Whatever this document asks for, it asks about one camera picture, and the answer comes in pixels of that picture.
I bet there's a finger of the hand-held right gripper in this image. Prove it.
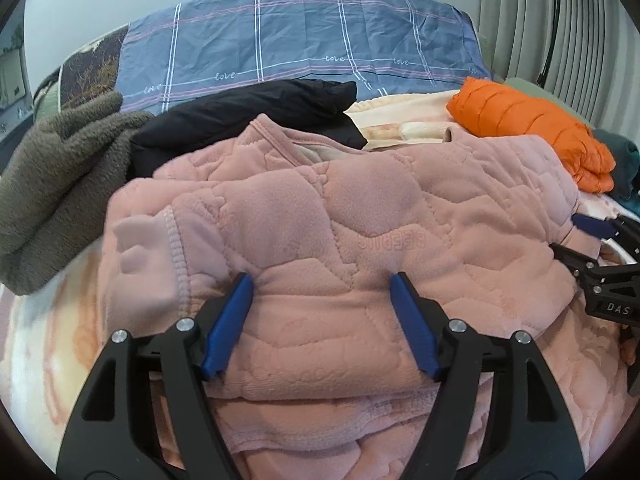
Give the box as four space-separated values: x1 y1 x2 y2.
571 213 640 263
549 242 601 281

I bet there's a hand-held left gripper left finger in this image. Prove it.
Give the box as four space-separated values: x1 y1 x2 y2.
56 272 256 480

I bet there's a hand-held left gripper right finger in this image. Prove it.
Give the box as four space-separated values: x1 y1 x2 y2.
389 271 586 480

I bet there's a pink quilted fleece sweater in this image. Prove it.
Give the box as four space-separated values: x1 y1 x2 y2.
95 112 631 480

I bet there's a dark teal fleece garment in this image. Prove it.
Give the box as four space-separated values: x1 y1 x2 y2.
592 127 640 206

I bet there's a green pillow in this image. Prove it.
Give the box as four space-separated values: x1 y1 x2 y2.
502 77 596 127

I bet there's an orange puffer jacket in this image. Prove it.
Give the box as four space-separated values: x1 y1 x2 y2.
446 76 617 194

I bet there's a peach printed blanket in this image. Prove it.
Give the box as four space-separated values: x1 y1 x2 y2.
0 91 640 480

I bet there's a black puffer jacket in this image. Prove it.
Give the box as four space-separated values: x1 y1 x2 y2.
127 79 368 179

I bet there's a grey-brown fleece garment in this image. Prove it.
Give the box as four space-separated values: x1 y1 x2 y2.
0 91 156 295

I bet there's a dark patterned pillow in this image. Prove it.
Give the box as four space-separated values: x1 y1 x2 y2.
32 25 130 111

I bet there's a blue plaid pillow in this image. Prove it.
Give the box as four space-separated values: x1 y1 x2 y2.
116 0 493 115

